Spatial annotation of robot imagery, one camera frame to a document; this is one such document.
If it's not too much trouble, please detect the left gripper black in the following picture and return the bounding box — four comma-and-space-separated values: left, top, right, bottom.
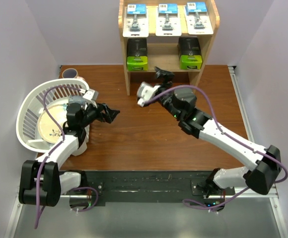
79, 100, 119, 128

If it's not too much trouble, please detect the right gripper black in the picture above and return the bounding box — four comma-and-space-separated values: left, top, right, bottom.
145, 66, 182, 119

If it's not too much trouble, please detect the black green razor box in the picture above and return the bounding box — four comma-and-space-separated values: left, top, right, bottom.
177, 37, 203, 70
126, 38, 148, 71

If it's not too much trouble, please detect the blue razor blister pack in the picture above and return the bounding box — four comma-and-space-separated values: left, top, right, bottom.
155, 3, 182, 37
184, 2, 214, 35

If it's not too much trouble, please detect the white Gillette razor blister pack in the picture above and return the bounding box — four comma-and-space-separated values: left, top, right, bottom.
123, 3, 149, 38

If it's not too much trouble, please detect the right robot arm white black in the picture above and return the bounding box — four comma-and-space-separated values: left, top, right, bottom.
154, 67, 281, 195

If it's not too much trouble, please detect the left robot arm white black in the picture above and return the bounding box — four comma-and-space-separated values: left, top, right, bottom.
18, 103, 120, 207

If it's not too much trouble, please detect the wooden two-tier shelf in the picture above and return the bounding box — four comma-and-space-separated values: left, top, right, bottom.
118, 0, 220, 95

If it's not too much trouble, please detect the grey cup in basket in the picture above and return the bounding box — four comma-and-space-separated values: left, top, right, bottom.
68, 95, 86, 106

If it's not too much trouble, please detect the white bowl under basket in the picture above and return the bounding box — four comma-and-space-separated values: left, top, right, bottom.
72, 142, 87, 156

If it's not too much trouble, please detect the purple and pink mug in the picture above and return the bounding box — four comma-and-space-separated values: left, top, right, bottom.
62, 68, 78, 78

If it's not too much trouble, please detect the cream and teal plate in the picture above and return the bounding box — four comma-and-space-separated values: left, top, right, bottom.
38, 104, 67, 144

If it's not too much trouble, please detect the white plastic slatted basket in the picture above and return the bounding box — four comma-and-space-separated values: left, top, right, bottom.
16, 78, 89, 153

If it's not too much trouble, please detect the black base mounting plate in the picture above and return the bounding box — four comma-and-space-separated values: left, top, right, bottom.
64, 171, 235, 208

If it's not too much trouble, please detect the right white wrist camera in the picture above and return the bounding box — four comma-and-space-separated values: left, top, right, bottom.
137, 82, 160, 107

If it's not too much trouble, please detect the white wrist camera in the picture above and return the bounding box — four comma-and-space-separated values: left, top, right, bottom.
80, 89, 99, 108
137, 82, 160, 107

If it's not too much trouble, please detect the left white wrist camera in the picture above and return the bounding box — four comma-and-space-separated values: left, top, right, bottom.
80, 89, 99, 108

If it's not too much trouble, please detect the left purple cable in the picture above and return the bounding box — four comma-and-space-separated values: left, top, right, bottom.
34, 85, 100, 229

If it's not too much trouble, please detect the purple cable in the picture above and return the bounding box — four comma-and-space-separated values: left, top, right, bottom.
34, 85, 100, 229
144, 85, 288, 211

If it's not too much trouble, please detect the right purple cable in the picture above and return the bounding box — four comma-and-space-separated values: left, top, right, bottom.
144, 85, 288, 211

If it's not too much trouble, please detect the aluminium frame rail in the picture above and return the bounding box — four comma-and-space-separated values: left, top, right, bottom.
3, 65, 288, 238

